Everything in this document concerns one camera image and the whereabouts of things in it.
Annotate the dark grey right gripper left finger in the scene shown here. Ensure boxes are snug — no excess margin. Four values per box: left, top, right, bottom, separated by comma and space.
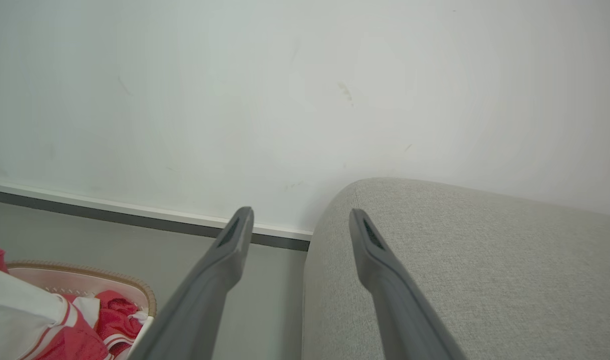
127, 206, 255, 360

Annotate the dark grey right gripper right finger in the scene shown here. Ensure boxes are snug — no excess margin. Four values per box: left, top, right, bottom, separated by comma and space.
349, 208, 467, 360

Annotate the woven laundry basket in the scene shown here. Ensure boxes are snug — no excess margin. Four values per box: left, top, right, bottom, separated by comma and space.
5, 260, 157, 360

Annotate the white baseboard with dark strip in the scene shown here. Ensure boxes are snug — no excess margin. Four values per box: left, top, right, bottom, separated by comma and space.
0, 181, 313, 252

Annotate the light grey fabric sofa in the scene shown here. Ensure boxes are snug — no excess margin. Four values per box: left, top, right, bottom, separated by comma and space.
302, 177, 610, 360

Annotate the red and white striped garment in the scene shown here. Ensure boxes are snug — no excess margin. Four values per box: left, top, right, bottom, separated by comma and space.
0, 245, 150, 360

